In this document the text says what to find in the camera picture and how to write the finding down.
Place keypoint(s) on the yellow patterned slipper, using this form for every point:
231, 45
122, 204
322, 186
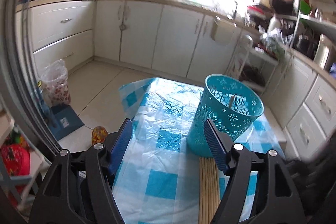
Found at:
99, 134

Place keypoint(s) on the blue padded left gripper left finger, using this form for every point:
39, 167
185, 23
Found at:
117, 145

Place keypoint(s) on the blue white checkered tablecloth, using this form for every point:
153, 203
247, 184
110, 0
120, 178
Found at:
158, 180

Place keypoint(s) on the blue handled broom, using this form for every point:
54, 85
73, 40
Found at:
45, 110

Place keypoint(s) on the white rolling trolley rack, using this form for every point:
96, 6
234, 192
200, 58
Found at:
252, 64

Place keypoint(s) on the bagged green vegetables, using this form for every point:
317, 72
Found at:
273, 41

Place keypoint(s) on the white electric thermos pot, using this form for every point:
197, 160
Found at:
325, 54

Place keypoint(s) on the blue dustpan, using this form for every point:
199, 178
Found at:
67, 121

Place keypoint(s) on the bundle wooden chopstick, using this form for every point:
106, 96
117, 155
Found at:
217, 198
200, 220
211, 185
206, 198

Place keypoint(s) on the white hanging door bin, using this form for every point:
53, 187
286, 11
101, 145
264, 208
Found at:
222, 31

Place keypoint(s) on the teal perforated plastic basket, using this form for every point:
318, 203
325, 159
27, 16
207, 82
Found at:
230, 104

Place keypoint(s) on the plastic bag waste bin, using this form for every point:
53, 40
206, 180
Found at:
55, 82

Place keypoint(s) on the white blue corner shelf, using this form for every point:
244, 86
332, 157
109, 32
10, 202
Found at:
23, 166

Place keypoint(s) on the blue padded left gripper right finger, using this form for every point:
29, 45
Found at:
220, 145

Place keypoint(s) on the black microwave oven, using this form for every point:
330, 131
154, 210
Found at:
282, 7

